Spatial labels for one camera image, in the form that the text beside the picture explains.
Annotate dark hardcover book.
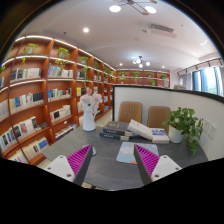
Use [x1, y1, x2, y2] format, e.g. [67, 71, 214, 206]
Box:
[99, 132, 129, 141]
[103, 121, 133, 137]

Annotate white vase with flowers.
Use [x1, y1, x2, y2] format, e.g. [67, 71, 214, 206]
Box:
[80, 89, 102, 131]

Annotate tan chair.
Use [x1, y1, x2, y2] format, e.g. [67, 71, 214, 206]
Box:
[148, 106, 171, 132]
[118, 101, 143, 123]

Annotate large orange wooden bookshelf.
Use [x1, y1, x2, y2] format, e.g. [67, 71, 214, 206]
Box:
[0, 35, 116, 165]

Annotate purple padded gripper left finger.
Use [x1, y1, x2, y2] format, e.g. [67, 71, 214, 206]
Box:
[44, 144, 94, 187]

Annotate dark hardcover book top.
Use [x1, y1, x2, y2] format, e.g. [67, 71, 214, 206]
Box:
[103, 121, 133, 137]

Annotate ceiling air conditioner vent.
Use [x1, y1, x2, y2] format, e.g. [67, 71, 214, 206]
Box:
[149, 23, 174, 34]

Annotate branched ceiling chandelier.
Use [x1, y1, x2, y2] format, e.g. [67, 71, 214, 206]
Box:
[133, 56, 150, 68]

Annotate right tan chair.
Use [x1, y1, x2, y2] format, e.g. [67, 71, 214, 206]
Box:
[148, 106, 171, 132]

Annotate white partition wall panel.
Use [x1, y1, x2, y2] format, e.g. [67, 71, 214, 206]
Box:
[113, 85, 224, 160]

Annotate potted green plant white pot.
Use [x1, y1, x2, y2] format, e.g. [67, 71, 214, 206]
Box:
[163, 107, 203, 155]

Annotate white flat book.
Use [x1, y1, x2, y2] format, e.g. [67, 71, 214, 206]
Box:
[152, 128, 170, 144]

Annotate white wall socket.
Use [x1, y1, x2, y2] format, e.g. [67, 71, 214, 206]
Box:
[203, 119, 216, 139]

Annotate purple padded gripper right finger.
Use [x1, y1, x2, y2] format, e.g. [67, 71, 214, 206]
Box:
[133, 143, 183, 186]

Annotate window with blinds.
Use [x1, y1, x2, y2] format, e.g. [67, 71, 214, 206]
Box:
[177, 58, 224, 97]

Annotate near ceiling light fixture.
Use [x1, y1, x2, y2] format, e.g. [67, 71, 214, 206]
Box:
[109, 0, 157, 15]

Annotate left tan chair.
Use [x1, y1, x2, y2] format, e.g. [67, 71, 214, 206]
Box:
[118, 101, 143, 123]

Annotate dark hardcover book bottom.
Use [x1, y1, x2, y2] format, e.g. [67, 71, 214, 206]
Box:
[99, 132, 129, 141]

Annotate white leaning book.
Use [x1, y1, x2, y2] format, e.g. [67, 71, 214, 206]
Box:
[128, 120, 153, 140]

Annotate far orange bookshelf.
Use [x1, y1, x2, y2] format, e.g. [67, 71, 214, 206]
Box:
[115, 69, 170, 88]

